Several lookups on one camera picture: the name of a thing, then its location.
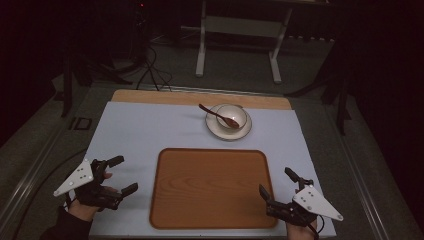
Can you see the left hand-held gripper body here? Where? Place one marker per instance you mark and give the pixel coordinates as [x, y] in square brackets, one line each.
[87, 186]

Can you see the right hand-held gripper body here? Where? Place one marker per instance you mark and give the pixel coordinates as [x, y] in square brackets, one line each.
[301, 205]

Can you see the white plate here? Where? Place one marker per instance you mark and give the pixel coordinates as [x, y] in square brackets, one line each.
[228, 131]

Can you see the white bowl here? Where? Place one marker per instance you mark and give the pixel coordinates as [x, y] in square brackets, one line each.
[231, 116]

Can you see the brown wooden spoon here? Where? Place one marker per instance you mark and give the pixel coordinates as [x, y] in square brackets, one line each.
[220, 116]

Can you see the person's left hand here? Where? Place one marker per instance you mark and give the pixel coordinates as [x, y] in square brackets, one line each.
[87, 205]

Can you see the person's right hand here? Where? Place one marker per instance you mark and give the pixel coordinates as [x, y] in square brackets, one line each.
[300, 231]

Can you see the white table mat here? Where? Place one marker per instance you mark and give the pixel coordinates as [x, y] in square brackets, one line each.
[133, 133]

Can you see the black floor socket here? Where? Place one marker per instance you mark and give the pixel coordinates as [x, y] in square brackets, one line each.
[80, 123]

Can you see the wooden tray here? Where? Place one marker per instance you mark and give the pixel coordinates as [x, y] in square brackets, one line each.
[212, 188]

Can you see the dark tripod stand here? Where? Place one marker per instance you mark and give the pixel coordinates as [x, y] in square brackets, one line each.
[83, 66]
[333, 83]

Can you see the white metal stand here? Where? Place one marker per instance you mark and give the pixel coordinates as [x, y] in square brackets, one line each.
[240, 26]

